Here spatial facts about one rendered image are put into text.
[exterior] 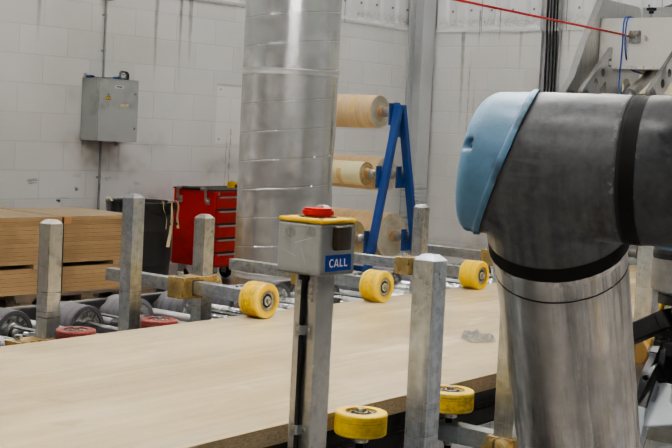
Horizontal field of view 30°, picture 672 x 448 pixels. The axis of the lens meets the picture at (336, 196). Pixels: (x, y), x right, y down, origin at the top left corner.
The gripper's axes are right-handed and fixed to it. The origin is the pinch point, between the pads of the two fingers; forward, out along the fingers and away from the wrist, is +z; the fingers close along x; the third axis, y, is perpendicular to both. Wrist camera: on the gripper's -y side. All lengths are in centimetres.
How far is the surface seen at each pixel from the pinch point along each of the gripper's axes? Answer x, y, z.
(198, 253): 47, -145, -9
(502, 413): 12.2, -33.5, 4.0
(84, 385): -29, -86, 4
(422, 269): -12.8, -31.4, -20.2
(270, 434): -25, -48, 5
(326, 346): -36.1, -27.8, -12.0
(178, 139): 564, -755, -26
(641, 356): 59, -35, 0
